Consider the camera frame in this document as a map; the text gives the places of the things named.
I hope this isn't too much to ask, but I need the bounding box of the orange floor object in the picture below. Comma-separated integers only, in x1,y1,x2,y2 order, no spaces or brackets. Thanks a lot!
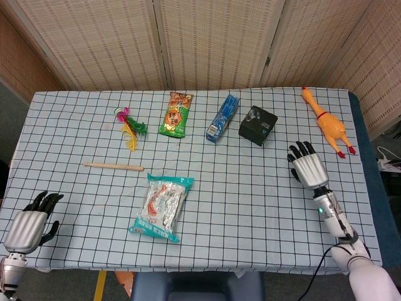
114,271,135,297

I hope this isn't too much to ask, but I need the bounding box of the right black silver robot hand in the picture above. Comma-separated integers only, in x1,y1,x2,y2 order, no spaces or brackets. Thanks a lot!
287,140,330,191

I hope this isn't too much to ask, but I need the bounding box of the beige woven folding screen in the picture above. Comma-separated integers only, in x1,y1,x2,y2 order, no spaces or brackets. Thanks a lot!
0,0,401,139

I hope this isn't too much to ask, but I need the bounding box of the blue padded seat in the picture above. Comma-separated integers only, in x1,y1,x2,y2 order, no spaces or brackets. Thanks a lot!
130,271,265,301

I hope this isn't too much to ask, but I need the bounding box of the wooden stick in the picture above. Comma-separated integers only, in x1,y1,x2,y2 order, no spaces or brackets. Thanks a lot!
82,162,145,172

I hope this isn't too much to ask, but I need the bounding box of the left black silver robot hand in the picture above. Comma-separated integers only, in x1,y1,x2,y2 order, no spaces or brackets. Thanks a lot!
3,191,65,255

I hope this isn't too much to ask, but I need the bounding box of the blue padded table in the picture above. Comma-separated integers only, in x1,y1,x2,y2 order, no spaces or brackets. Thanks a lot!
349,90,401,267

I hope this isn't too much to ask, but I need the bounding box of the green orange snack bag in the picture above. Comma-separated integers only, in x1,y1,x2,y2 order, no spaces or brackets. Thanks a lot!
158,92,195,139

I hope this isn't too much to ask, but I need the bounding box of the yellow rubber chicken toy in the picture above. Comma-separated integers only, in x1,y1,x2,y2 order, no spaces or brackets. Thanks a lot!
301,87,358,159

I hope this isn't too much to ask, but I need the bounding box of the black cable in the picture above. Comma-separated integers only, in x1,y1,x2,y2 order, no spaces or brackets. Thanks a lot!
297,246,342,301

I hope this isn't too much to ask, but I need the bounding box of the blue snack pack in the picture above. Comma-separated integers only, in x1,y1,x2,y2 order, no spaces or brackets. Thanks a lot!
206,93,240,144

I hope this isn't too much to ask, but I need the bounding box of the colourful feather shuttlecock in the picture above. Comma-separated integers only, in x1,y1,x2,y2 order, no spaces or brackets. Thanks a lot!
113,107,148,152

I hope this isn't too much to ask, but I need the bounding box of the white power strip with cables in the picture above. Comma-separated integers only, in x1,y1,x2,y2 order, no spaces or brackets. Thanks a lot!
377,145,401,172

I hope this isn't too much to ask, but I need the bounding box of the black cardboard box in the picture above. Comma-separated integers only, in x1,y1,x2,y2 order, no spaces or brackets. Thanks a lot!
238,105,279,147

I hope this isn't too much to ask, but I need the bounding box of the teal silver snack bag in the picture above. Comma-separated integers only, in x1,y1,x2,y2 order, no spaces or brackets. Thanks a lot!
128,172,195,244

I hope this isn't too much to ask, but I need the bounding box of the blue checkered tablecloth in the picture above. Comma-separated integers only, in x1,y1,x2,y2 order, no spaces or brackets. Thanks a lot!
0,87,385,273

